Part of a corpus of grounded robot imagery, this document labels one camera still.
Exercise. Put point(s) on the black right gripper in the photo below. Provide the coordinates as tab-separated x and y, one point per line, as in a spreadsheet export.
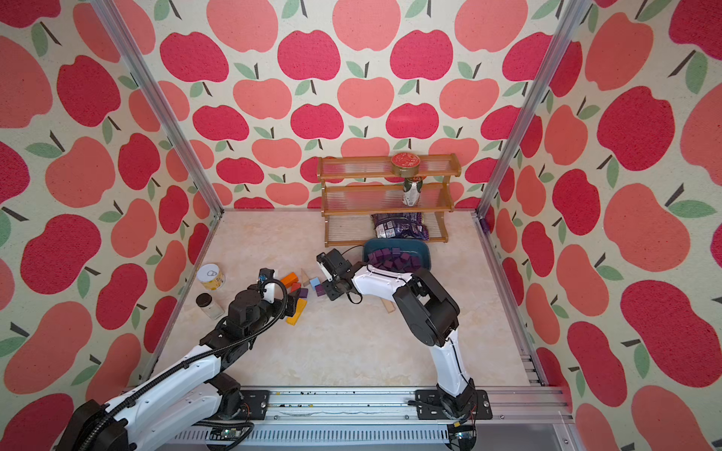
332	293

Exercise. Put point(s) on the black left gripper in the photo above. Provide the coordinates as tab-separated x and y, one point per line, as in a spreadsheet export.
281	310

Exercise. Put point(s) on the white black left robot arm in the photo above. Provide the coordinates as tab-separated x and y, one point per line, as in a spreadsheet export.
196	391

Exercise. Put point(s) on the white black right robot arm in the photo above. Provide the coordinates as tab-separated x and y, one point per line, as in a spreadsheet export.
429	311

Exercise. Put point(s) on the teal storage bin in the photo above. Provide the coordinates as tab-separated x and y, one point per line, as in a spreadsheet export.
398	255

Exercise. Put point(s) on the orange block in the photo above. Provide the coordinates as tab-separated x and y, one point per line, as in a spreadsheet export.
290	279

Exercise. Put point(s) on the yellow long block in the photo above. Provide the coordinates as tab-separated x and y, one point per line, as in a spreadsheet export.
299	309

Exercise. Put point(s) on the tan wooden long block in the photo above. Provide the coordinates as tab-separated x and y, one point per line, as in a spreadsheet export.
389	306

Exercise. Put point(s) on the yellow peach tin can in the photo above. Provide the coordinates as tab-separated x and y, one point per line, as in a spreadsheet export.
211	276

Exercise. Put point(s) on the glass jar black lid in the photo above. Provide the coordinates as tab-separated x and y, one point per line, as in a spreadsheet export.
209	306

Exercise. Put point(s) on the purple snack bag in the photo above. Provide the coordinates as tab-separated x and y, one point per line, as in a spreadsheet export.
400	225

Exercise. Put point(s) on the orange wooden shelf rack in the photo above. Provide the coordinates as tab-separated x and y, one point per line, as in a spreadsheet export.
354	189

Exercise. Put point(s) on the small green white bottle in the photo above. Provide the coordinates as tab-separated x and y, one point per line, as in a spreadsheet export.
411	191

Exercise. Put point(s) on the aluminium left corner post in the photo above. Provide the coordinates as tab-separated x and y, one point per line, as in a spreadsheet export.
122	37

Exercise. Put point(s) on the aluminium corner post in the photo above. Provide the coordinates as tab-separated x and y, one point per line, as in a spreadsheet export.
569	23
122	37

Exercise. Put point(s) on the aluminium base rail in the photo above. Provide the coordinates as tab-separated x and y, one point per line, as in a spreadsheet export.
396	418

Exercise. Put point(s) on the aluminium right corner post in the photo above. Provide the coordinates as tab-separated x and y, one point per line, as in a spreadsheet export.
569	23

